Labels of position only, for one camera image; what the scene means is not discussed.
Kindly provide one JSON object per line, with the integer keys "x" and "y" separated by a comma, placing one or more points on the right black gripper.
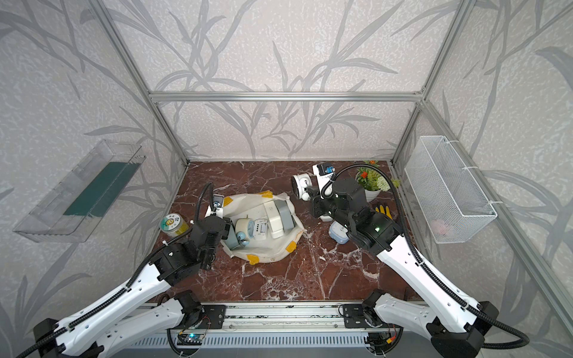
{"x": 316, "y": 206}

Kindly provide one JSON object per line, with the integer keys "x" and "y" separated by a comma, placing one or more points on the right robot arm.
{"x": 390, "y": 241}

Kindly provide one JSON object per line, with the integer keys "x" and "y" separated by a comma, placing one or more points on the grey green square clock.
{"x": 232, "y": 241}

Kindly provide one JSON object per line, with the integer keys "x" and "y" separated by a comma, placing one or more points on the clear plastic wall shelf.
{"x": 72, "y": 210}

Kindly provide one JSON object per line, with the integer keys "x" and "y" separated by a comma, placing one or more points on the white canvas tote bag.
{"x": 251, "y": 206}

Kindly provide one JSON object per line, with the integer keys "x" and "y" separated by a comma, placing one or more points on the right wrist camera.
{"x": 323, "y": 172}

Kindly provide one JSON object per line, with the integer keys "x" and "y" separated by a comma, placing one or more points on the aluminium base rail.
{"x": 282, "y": 317}

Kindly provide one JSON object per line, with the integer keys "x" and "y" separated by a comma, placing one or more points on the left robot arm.
{"x": 160, "y": 270}

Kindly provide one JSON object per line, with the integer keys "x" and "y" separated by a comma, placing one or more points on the yellow work glove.
{"x": 384, "y": 209}

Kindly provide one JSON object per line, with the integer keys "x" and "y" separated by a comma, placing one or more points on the white wire mesh basket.
{"x": 451, "y": 200}

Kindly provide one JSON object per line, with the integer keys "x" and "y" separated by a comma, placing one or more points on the white cube digital clock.
{"x": 260, "y": 229}

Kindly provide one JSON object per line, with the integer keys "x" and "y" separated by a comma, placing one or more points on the potted artificial flower plant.
{"x": 372, "y": 182}

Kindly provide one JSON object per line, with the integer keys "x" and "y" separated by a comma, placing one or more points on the blue twin bell alarm clock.
{"x": 245, "y": 231}

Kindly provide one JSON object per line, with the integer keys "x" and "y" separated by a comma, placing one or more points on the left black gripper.
{"x": 224, "y": 227}

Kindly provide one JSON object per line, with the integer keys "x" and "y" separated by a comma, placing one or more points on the grey blue square clock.
{"x": 285, "y": 215}

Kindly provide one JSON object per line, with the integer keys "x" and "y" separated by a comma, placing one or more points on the white flat digital clock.
{"x": 275, "y": 226}

